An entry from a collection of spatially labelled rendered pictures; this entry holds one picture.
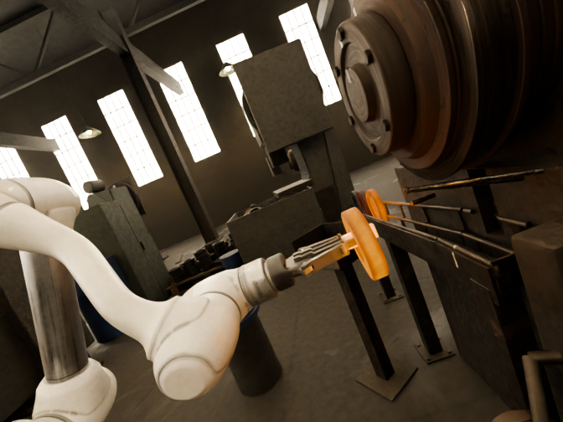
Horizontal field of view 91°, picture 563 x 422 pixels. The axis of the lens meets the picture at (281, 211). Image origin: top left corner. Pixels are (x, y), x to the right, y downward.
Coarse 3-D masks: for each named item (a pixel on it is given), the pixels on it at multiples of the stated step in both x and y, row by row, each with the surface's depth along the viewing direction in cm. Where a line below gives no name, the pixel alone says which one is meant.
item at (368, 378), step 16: (320, 224) 133; (336, 224) 126; (304, 240) 128; (320, 240) 132; (352, 256) 107; (336, 272) 119; (352, 272) 117; (352, 288) 116; (352, 304) 119; (368, 320) 119; (368, 336) 119; (368, 352) 124; (384, 352) 122; (368, 368) 132; (384, 368) 121; (400, 368) 125; (416, 368) 122; (368, 384) 124; (384, 384) 120; (400, 384) 117
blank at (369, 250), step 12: (348, 216) 55; (360, 216) 53; (348, 228) 58; (360, 228) 52; (360, 240) 51; (372, 240) 50; (360, 252) 60; (372, 252) 50; (372, 264) 51; (384, 264) 51; (372, 276) 54; (384, 276) 55
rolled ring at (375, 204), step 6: (366, 192) 136; (372, 192) 131; (366, 198) 142; (372, 198) 129; (378, 198) 128; (372, 204) 142; (378, 204) 127; (372, 210) 142; (378, 210) 127; (384, 210) 127; (378, 216) 139; (384, 216) 128
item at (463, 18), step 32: (352, 0) 65; (448, 0) 38; (480, 0) 37; (480, 32) 37; (512, 32) 37; (480, 64) 37; (512, 64) 39; (480, 96) 39; (512, 96) 41; (480, 128) 44; (448, 160) 53
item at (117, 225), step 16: (96, 208) 327; (112, 208) 345; (128, 208) 376; (80, 224) 330; (96, 224) 329; (112, 224) 334; (128, 224) 363; (144, 224) 398; (96, 240) 332; (112, 240) 332; (128, 240) 350; (144, 240) 383; (128, 256) 339; (144, 256) 369; (160, 256) 405; (128, 272) 338; (144, 272) 356; (160, 272) 389; (144, 288) 344; (160, 288) 375
